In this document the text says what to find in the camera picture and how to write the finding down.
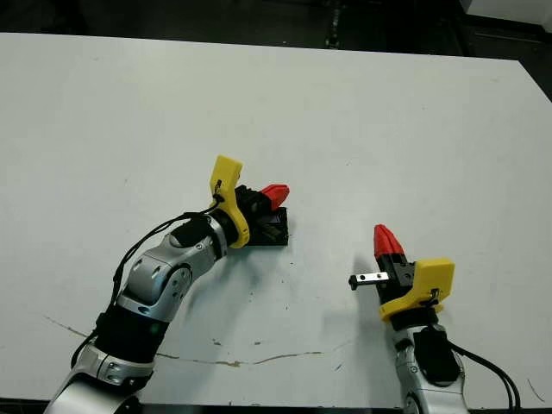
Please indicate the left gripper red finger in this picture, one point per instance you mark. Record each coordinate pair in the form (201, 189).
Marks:
(279, 204)
(275, 190)

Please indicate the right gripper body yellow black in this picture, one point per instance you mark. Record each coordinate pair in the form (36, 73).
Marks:
(422, 284)

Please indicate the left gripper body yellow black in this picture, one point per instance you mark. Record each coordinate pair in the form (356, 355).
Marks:
(226, 194)

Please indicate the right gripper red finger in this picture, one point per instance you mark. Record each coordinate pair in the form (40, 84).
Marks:
(399, 248)
(383, 241)

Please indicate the black glossy box lid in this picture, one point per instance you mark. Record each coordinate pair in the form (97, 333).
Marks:
(276, 235)

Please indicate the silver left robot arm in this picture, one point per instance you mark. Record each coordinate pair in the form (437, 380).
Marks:
(164, 276)

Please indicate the black metal stand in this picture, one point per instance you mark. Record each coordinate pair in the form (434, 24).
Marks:
(335, 26)

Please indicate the white cabinet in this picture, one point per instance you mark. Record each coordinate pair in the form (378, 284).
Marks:
(509, 8)

